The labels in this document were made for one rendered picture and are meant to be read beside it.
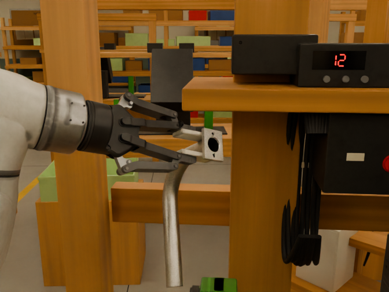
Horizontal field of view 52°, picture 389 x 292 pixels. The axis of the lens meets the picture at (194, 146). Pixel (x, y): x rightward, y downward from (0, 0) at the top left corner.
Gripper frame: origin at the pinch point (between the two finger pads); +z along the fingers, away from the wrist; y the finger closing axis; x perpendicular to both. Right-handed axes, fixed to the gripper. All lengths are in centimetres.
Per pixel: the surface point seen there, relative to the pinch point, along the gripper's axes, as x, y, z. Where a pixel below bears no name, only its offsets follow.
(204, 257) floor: 207, -10, 152
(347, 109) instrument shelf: -17.7, 4.7, 19.1
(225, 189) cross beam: 19.6, -1.9, 22.6
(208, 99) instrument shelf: -3.7, 7.5, 0.5
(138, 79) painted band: 788, 458, 383
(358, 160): -14.6, -2.7, 25.0
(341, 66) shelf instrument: -18.5, 12.1, 18.2
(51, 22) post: 17.9, 27.2, -21.4
